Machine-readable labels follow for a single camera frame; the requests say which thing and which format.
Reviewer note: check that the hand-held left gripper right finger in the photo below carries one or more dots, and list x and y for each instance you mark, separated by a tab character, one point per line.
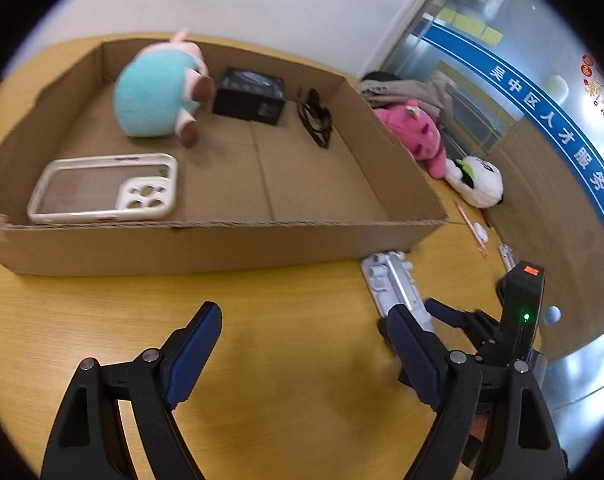
414	355

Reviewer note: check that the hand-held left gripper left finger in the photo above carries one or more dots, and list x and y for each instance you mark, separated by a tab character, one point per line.
192	360

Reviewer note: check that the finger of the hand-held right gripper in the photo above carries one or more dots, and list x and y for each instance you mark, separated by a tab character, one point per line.
386	332
447	312

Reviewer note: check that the cardboard box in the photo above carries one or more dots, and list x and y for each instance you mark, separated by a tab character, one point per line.
232	245

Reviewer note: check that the pink pig plush toy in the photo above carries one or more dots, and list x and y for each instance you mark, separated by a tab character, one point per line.
152	95

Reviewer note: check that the white round knob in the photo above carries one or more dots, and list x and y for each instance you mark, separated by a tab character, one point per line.
553	315

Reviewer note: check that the small silver metal clip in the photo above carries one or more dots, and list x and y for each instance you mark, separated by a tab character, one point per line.
506	255

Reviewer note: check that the pink pencil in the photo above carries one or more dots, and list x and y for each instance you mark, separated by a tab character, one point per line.
474	232

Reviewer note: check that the wooden desk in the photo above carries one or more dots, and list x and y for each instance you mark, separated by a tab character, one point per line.
292	385

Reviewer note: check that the white panda plush toy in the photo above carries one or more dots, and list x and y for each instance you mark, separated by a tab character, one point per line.
482	185

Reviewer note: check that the white phone case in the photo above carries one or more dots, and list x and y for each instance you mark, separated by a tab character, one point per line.
142	200

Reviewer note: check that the blue banner strip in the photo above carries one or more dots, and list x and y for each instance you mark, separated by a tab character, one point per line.
532	105

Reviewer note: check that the grey printed cloth bag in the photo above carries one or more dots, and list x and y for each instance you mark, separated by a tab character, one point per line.
407	92

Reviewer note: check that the red window sticker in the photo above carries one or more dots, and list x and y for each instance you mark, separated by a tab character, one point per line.
602	90

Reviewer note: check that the black eyeglasses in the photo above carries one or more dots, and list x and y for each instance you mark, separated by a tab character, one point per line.
312	110

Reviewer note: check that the black box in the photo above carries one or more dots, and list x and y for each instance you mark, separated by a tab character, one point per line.
247	100

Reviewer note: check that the row of yellow sticky notes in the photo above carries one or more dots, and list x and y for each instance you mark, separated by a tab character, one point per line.
469	22

